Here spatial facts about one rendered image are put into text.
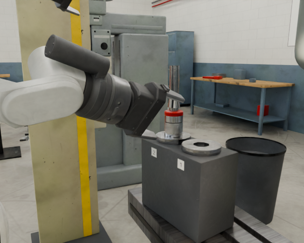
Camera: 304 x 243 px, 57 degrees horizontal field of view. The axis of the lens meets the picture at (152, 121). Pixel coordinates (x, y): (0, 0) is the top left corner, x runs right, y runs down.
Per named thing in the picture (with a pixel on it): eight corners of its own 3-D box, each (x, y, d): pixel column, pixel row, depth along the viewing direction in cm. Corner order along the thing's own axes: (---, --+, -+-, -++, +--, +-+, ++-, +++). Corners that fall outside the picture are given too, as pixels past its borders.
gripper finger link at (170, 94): (184, 104, 59) (164, 96, 55) (177, 96, 61) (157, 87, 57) (189, 99, 58) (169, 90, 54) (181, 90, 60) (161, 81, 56)
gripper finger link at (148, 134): (152, 130, 64) (131, 124, 60) (158, 139, 62) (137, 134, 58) (148, 135, 65) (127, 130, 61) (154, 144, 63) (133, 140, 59)
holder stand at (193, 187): (197, 245, 60) (200, 156, 56) (141, 203, 78) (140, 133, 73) (234, 226, 67) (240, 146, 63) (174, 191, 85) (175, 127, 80)
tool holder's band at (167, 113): (179, 117, 68) (179, 113, 67) (161, 115, 70) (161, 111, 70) (185, 114, 72) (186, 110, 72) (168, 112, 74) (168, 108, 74)
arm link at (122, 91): (139, 149, 57) (88, 138, 49) (122, 119, 63) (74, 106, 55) (175, 100, 52) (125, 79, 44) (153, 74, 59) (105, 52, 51)
